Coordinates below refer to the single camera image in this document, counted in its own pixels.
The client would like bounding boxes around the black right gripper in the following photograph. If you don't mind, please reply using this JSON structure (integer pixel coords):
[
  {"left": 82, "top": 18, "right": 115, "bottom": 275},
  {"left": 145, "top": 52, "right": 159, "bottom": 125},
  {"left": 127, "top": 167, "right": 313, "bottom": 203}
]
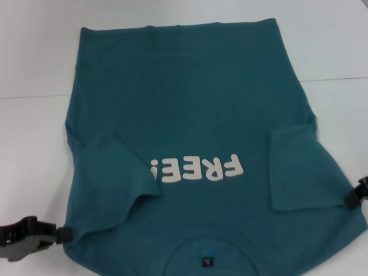
[{"left": 343, "top": 177, "right": 368, "bottom": 209}]

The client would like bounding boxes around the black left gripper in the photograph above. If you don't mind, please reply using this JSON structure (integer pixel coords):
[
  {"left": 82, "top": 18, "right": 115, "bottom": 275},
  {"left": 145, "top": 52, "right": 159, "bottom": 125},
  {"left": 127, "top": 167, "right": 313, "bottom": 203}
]
[{"left": 0, "top": 216, "right": 74, "bottom": 263}]

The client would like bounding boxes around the teal t-shirt with FREE print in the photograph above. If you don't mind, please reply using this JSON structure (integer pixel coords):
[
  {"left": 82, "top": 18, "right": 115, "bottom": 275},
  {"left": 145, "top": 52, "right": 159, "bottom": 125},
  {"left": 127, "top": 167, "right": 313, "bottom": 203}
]
[{"left": 63, "top": 17, "right": 368, "bottom": 276}]

